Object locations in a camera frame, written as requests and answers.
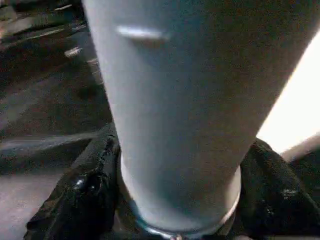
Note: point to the white plastic table top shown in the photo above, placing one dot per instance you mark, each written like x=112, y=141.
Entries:
x=295, y=112

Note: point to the white plastic table leg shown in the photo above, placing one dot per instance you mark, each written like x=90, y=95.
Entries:
x=175, y=100

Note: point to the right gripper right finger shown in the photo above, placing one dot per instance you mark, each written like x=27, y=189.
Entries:
x=275, y=205

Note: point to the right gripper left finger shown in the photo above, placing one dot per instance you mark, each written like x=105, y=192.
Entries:
x=80, y=200

